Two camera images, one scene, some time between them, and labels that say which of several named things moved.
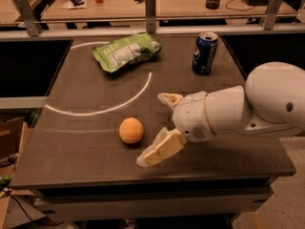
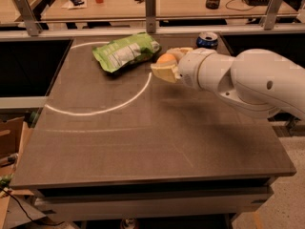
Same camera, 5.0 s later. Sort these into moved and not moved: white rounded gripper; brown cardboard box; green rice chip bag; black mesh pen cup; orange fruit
Moved: orange fruit; white rounded gripper
Not moved: black mesh pen cup; green rice chip bag; brown cardboard box
